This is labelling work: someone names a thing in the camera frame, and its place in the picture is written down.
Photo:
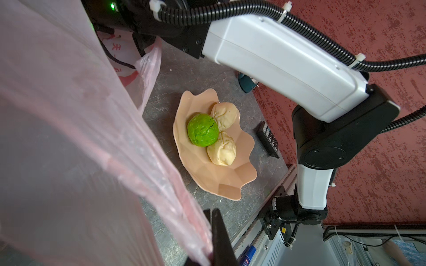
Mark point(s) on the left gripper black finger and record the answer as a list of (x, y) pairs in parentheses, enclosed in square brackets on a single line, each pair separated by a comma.
[(223, 254)]

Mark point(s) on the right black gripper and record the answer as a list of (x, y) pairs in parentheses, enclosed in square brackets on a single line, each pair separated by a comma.
[(136, 17)]

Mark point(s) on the pink scalloped plastic bowl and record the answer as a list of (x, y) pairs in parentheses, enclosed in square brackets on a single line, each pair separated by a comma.
[(223, 181)]

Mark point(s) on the fake pale yellow fruit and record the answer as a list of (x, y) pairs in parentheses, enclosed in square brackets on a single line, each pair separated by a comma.
[(223, 151)]

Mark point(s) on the fake green round fruit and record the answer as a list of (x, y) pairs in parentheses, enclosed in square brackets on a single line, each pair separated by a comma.
[(202, 130)]

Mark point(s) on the pink fruit-print plastic bag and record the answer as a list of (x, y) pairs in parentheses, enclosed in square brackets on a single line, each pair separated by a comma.
[(54, 68)]

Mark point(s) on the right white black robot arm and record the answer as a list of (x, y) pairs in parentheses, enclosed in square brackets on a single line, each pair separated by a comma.
[(337, 114)]

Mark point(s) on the blue marker pen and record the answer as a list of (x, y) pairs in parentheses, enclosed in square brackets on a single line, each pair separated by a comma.
[(247, 255)]

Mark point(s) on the black calculator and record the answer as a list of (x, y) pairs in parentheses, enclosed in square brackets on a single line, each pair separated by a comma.
[(267, 139)]

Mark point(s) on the small teal alarm clock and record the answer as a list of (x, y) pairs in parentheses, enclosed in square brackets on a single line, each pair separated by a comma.
[(247, 84)]

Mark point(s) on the aluminium front rail frame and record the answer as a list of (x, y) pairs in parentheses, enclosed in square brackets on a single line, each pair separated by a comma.
[(348, 242)]

